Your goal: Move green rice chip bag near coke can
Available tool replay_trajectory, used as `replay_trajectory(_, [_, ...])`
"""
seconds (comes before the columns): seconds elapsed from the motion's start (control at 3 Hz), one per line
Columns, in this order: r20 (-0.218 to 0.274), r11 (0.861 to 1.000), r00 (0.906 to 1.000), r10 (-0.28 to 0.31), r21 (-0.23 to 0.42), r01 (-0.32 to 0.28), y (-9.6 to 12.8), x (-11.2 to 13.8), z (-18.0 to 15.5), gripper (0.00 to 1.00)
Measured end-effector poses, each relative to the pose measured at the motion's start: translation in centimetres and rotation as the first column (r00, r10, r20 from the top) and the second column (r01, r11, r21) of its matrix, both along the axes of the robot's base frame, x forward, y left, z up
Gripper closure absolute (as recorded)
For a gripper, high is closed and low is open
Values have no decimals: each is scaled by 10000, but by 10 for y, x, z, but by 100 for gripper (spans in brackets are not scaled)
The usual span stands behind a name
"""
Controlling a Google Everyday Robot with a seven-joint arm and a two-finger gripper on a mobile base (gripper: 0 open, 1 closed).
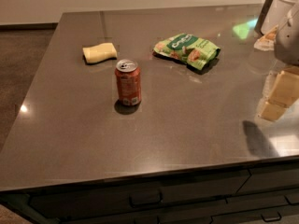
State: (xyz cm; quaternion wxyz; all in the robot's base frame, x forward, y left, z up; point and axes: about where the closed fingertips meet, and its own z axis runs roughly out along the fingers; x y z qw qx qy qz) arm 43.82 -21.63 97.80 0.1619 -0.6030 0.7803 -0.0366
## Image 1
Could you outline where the black right drawer handle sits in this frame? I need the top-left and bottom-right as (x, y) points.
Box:
(261, 212), (282, 223)

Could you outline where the green rice chip bag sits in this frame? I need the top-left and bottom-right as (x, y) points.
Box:
(153, 34), (221, 71)

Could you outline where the black drawer handle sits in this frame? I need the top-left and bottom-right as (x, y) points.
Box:
(129, 190), (163, 208)
(261, 212), (282, 223)

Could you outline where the orange soda can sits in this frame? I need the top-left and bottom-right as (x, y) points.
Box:
(115, 59), (141, 106)

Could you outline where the dark drawer cabinet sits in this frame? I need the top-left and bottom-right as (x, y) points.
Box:
(1, 160), (299, 224)

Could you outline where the yellow sponge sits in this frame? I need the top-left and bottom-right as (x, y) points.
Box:
(82, 43), (117, 63)

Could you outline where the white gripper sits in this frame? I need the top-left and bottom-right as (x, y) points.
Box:
(259, 3), (299, 121)

